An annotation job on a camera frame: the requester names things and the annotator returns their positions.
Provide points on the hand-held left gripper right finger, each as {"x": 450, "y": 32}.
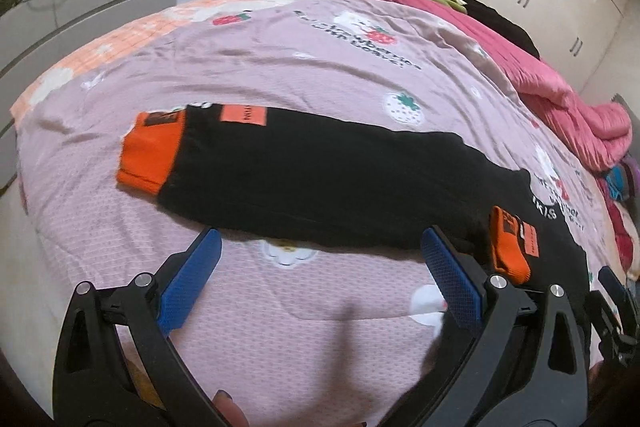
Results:
{"x": 450, "y": 277}

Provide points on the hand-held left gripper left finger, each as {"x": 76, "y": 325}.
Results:
{"x": 192, "y": 277}

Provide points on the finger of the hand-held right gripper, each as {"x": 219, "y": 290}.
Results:
{"x": 605, "y": 322}
{"x": 609, "y": 281}

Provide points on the black sweater with orange cuffs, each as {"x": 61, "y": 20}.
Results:
{"x": 320, "y": 177}

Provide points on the colourful clothes pile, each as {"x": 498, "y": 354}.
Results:
{"x": 625, "y": 207}

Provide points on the person's left hand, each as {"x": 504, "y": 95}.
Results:
{"x": 230, "y": 409}

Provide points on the pink quilt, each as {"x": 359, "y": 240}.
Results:
{"x": 550, "y": 97}

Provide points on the pink strawberry printed bedsheet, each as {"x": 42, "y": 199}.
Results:
{"x": 280, "y": 57}

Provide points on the black cloth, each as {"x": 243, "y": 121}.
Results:
{"x": 495, "y": 19}

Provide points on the grey bed footboard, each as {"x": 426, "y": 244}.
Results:
{"x": 75, "y": 7}

